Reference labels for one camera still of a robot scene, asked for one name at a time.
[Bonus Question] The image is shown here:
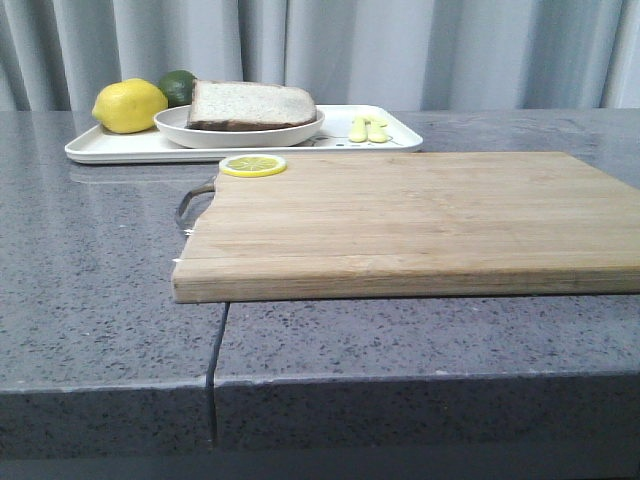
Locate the white bread slice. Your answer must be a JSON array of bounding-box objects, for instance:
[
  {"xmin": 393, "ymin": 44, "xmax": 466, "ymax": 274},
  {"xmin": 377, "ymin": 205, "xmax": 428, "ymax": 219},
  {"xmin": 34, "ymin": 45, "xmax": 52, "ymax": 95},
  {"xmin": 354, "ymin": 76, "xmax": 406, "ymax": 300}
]
[{"xmin": 187, "ymin": 80, "xmax": 317, "ymax": 132}]

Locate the white round plate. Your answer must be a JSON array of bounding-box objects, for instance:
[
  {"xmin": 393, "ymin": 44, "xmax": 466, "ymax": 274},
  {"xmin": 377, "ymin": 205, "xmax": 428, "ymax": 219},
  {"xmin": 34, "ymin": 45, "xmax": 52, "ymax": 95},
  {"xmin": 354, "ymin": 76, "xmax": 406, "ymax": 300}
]
[{"xmin": 154, "ymin": 106, "xmax": 325, "ymax": 149}]

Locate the white rectangular tray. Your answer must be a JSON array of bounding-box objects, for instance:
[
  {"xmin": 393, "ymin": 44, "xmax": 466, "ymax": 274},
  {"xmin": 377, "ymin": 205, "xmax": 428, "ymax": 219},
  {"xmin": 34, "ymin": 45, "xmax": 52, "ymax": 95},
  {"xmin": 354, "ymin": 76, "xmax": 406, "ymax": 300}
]
[{"xmin": 65, "ymin": 105, "xmax": 423, "ymax": 165}]

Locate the wooden cutting board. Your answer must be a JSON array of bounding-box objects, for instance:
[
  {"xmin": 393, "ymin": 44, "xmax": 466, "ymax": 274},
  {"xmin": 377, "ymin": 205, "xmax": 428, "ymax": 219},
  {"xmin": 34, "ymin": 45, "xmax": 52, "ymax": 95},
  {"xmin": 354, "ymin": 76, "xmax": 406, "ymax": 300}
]
[{"xmin": 172, "ymin": 152, "xmax": 639, "ymax": 303}]

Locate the lemon slice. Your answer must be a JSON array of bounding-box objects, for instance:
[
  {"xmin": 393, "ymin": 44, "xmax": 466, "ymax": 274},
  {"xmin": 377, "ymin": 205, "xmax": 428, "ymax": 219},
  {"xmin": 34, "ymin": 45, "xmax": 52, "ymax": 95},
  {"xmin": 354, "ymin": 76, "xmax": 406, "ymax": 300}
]
[{"xmin": 219, "ymin": 155, "xmax": 288, "ymax": 178}]

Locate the pale yellow utensil left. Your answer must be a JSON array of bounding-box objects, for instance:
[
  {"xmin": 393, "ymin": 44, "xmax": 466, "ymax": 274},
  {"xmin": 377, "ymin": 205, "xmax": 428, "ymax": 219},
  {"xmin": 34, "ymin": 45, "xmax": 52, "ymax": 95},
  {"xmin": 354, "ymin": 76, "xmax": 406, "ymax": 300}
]
[{"xmin": 348, "ymin": 115, "xmax": 368, "ymax": 143}]

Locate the pale yellow utensil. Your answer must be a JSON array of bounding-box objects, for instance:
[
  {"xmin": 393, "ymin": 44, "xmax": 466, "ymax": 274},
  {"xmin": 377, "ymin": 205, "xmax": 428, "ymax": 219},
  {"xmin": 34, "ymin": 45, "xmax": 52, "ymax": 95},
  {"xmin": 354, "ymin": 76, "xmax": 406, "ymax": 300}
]
[
  {"xmin": 348, "ymin": 115, "xmax": 368, "ymax": 143},
  {"xmin": 365, "ymin": 116, "xmax": 389, "ymax": 143}
]

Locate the pale yellow utensil right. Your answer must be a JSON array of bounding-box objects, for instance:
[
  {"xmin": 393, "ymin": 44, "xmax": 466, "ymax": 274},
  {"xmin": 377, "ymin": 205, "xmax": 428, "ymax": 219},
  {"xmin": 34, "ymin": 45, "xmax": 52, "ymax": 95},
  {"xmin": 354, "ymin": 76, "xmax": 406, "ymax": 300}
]
[{"xmin": 365, "ymin": 116, "xmax": 389, "ymax": 143}]

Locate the green lime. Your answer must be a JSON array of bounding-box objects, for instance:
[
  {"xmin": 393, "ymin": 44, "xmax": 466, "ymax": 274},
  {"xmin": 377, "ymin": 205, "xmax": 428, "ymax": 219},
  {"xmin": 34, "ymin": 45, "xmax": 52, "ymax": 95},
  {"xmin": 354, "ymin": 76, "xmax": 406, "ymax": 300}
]
[{"xmin": 158, "ymin": 70, "xmax": 197, "ymax": 108}]

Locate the yellow lemon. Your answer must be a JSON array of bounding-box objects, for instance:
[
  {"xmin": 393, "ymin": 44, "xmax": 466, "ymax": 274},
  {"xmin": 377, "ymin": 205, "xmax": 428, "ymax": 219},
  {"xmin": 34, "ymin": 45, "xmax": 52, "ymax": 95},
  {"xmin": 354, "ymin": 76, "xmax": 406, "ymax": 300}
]
[{"xmin": 92, "ymin": 78, "xmax": 168, "ymax": 134}]

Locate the grey curtain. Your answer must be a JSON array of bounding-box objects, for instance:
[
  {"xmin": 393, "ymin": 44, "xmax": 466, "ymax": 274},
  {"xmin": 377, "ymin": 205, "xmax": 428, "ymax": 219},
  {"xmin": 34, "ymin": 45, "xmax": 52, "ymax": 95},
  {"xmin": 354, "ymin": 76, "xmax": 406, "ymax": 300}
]
[{"xmin": 1, "ymin": 1, "xmax": 639, "ymax": 111}]

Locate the metal cutting board handle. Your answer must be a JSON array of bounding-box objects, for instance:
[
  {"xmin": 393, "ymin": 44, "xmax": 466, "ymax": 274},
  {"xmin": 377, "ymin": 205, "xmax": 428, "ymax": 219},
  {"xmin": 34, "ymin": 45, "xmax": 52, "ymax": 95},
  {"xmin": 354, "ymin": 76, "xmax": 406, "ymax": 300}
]
[{"xmin": 174, "ymin": 177, "xmax": 216, "ymax": 236}]

